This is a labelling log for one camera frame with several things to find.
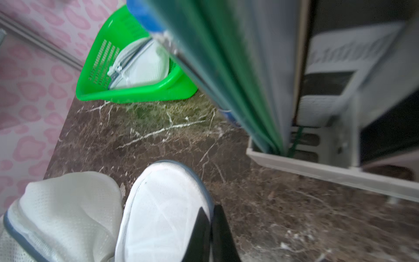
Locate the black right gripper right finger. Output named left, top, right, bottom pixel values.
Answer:
left=211, top=205, right=241, bottom=262

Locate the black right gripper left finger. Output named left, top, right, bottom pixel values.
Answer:
left=182, top=207, right=211, bottom=262

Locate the white mesh laundry bag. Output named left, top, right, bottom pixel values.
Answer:
left=1, top=160, right=214, bottom=262

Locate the white mesh bag in basket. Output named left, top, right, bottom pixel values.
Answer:
left=107, top=37, right=170, bottom=90

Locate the white file organizer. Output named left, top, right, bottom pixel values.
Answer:
left=246, top=97, right=419, bottom=202

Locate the green plastic basket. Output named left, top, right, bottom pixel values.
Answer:
left=75, top=5, right=197, bottom=104

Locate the black binder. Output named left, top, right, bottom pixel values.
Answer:
left=313, top=1, right=419, bottom=166

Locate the pencil tube blue lid standing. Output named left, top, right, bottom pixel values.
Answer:
left=127, top=1, right=241, bottom=128

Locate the white book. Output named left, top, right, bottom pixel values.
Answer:
left=295, top=22, right=402, bottom=128

